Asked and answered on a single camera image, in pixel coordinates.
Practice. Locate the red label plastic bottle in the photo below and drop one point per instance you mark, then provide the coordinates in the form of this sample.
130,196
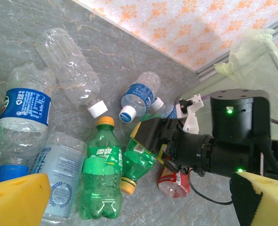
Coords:
171,186

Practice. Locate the translucent green lined bin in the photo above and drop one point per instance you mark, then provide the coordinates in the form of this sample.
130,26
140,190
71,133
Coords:
247,58

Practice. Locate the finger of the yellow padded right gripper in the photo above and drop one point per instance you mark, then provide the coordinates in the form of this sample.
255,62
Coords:
168,157
153,134

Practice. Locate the green soda bottle yellow cap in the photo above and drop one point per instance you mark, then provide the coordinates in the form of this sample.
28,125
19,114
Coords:
101,179

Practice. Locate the blue label bottle white cap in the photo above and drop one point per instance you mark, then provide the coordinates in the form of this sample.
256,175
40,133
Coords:
158,103
138,94

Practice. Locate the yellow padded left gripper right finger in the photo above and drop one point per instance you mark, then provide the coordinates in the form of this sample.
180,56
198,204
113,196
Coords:
270,204

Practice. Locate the aluminium frame post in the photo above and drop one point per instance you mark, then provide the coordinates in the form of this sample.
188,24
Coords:
205,70

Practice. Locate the pale blue label bottle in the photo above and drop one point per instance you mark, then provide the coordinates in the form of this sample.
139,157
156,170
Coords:
61,169

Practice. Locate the crushed green bottle yellow cap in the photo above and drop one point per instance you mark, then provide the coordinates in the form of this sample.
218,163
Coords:
136,164

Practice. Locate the clear ribbed bottle white cap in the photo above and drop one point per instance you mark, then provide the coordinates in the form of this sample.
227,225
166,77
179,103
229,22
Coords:
68,66

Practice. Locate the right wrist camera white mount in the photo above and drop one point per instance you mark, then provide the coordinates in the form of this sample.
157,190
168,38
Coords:
191,122

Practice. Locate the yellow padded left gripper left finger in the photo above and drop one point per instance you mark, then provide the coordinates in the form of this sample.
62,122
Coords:
14,202

